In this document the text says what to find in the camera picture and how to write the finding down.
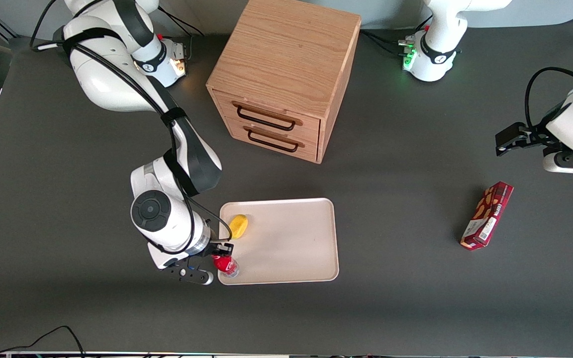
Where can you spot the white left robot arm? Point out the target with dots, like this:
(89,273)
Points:
(440,30)

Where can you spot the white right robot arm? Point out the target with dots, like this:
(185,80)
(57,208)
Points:
(107,84)

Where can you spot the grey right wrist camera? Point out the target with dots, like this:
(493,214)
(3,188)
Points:
(192,275)

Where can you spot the yellow lemon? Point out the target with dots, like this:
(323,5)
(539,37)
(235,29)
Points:
(238,226)

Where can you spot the wooden drawer front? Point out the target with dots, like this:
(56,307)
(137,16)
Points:
(309,149)
(306,130)

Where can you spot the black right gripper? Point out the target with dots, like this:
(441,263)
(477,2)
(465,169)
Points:
(219,248)

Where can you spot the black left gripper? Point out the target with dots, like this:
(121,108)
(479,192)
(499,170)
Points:
(536,136)

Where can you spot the red snack box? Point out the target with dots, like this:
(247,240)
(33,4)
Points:
(488,215)

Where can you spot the beige plastic tray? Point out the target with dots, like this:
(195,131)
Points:
(286,248)

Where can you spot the wooden drawer cabinet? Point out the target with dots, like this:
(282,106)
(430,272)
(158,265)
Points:
(286,54)

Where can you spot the red coke bottle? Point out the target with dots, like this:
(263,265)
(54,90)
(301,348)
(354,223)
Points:
(227,263)

